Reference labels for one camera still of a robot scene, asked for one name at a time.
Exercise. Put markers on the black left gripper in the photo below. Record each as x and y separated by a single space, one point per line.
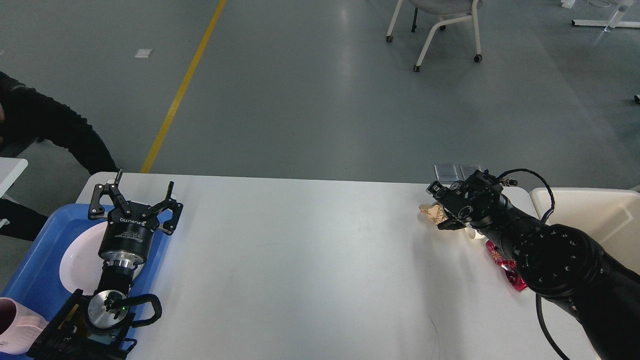
127 235

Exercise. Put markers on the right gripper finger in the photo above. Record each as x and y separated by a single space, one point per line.
452 225

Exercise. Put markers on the brown paper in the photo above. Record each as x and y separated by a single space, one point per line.
435 212

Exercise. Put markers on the pink plate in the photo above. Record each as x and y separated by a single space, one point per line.
82 269

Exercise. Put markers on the crushed red can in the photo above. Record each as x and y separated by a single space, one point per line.
509 267

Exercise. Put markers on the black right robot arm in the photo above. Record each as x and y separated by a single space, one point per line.
561 264

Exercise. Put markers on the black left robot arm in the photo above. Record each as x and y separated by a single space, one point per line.
57 342

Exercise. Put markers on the white paper cup lying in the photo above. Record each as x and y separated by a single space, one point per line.
474 234

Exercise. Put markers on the metal floor plate left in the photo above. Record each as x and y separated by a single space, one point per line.
446 172

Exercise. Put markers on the metal floor plate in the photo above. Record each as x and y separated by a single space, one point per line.
446 172
469 169

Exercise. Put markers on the metal floor plate right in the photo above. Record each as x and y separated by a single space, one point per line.
469 169

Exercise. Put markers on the blue plastic tray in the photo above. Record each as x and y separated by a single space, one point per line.
37 284

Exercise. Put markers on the white side table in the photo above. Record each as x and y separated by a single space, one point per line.
10 169

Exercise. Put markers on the seated person in black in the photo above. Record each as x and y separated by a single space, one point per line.
27 114

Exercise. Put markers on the pink mug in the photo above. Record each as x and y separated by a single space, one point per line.
19 327

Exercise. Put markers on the beige plastic bin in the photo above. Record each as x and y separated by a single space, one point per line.
610 216

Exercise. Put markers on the white rolling chair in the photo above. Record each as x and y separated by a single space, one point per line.
448 12

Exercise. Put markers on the white floor stand base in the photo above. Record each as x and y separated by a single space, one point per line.
603 15

